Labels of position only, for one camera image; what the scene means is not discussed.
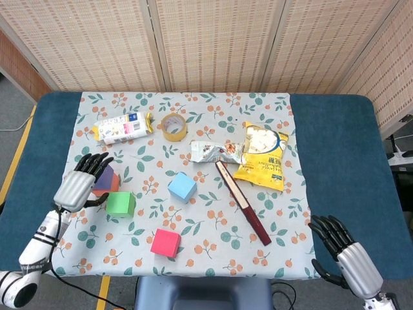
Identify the purple foam cube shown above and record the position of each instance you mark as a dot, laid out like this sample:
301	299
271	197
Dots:
106	177

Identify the yellow packing tape roll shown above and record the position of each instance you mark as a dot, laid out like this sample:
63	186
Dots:
174	132

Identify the crumpled silver snack bag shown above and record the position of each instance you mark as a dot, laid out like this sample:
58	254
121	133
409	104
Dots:
209	153

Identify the light blue foam cube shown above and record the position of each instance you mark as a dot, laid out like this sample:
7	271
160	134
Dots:
181	189

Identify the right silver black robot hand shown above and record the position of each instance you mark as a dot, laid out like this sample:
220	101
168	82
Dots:
358	268

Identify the woven bamboo folding screen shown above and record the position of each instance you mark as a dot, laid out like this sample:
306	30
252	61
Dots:
209	42

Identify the green foam cube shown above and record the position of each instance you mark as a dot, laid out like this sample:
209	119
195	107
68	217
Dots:
120	205

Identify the floral orange fruit tablecloth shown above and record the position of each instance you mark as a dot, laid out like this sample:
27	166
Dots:
209	219

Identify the yellow marshmallow bag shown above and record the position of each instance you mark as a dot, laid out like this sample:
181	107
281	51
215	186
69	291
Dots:
263	161

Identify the dark brown folded fan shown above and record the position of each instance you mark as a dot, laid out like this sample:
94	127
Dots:
243	203

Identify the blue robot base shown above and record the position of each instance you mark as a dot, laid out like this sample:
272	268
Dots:
203	294

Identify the white plastic snack package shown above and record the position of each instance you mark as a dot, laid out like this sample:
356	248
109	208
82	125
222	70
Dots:
121	129

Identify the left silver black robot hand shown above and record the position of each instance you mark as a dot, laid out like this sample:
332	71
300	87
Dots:
74	189

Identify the orange foam cube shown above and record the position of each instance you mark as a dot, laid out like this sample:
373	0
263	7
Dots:
111	189

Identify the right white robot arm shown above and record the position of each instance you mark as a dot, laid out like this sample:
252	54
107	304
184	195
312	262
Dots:
380	303

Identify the red foam cube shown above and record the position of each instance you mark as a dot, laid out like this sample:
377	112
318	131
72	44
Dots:
165	243

